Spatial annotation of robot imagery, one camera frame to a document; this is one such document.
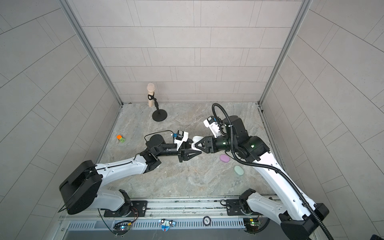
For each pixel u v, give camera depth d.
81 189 0.39
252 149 0.45
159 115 1.07
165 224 0.66
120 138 0.93
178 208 0.72
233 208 0.71
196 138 0.64
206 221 0.68
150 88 0.89
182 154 0.60
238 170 0.83
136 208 0.70
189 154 0.62
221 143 0.54
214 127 0.58
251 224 0.68
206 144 0.56
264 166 0.41
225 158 0.87
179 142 0.59
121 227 0.65
